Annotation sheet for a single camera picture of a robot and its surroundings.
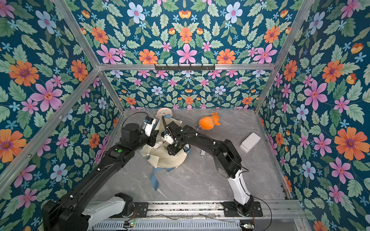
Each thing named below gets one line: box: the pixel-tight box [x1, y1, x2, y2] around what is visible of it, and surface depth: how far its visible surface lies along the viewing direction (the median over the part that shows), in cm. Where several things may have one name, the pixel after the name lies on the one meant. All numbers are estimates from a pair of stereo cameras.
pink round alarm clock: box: [155, 107, 173, 120], surface depth 117 cm
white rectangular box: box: [239, 132, 261, 154], surface depth 99 cm
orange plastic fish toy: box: [198, 111, 221, 131], surface depth 103 cm
